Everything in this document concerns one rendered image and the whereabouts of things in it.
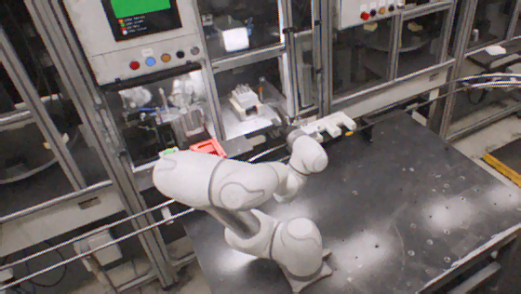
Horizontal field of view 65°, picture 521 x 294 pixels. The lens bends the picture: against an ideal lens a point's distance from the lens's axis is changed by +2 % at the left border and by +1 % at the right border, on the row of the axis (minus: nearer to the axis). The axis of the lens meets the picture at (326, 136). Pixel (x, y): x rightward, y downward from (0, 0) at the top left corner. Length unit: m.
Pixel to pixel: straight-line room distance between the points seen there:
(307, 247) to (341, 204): 0.50
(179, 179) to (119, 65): 0.77
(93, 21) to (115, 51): 0.13
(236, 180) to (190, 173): 0.14
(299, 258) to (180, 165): 0.67
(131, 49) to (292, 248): 0.98
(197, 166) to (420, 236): 1.15
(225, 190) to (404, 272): 1.00
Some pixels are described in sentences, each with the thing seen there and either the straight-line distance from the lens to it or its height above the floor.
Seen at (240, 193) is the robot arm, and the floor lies 1.45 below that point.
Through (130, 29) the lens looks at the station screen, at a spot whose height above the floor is 1.57.
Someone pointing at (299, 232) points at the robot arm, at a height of 0.95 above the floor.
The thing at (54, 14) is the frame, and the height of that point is 1.66.
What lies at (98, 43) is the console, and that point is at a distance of 1.72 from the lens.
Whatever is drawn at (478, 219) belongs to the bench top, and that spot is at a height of 0.68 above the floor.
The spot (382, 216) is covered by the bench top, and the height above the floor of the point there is 0.68.
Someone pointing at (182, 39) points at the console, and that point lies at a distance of 1.76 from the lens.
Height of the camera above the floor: 2.15
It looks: 38 degrees down
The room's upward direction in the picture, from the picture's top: 1 degrees counter-clockwise
